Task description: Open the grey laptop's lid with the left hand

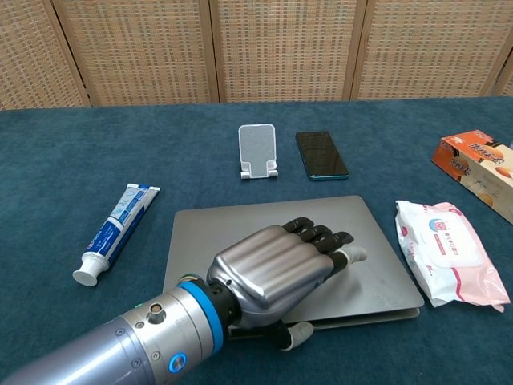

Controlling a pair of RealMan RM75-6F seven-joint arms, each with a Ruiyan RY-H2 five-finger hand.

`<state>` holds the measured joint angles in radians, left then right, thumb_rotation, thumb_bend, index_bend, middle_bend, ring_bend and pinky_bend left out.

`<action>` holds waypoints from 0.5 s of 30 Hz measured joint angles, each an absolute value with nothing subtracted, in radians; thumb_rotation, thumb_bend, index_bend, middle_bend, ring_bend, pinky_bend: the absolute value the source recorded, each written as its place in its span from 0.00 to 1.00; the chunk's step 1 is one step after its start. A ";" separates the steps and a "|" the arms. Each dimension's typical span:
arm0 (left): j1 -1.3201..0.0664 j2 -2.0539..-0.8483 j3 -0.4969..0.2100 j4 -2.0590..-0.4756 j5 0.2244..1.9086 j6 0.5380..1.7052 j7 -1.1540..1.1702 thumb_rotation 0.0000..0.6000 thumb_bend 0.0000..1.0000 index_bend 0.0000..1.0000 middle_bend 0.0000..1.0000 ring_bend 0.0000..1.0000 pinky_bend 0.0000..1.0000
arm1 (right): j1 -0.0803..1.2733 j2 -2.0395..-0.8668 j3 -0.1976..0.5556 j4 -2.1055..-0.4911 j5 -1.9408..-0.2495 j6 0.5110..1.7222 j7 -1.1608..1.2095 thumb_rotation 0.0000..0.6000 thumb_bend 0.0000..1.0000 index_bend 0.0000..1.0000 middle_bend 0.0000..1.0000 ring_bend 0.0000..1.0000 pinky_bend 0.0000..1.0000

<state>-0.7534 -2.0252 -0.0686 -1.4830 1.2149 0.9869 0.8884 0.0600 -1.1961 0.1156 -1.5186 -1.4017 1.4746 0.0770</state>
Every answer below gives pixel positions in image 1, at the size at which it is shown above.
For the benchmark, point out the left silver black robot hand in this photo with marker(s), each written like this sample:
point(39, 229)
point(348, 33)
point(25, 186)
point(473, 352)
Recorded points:
point(272, 268)

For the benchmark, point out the silver laptop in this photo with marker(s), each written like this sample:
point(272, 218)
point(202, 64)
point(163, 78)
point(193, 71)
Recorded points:
point(208, 224)

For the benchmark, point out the white grey phone stand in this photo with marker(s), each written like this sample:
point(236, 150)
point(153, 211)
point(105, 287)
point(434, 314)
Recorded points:
point(257, 148)

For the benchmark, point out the black smartphone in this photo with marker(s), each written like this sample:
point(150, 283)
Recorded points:
point(322, 154)

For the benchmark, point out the blue white toothpaste tube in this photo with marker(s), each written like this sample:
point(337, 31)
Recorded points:
point(114, 224)

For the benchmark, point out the pink white wet wipes pack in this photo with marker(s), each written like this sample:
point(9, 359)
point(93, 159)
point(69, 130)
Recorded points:
point(445, 248)

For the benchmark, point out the woven wooden folding screen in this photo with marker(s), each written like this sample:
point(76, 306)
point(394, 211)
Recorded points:
point(280, 48)

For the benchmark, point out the blue table cloth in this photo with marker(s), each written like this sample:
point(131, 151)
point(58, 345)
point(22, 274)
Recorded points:
point(80, 160)

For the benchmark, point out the orange biscuit box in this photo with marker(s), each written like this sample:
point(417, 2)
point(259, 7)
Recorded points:
point(477, 164)

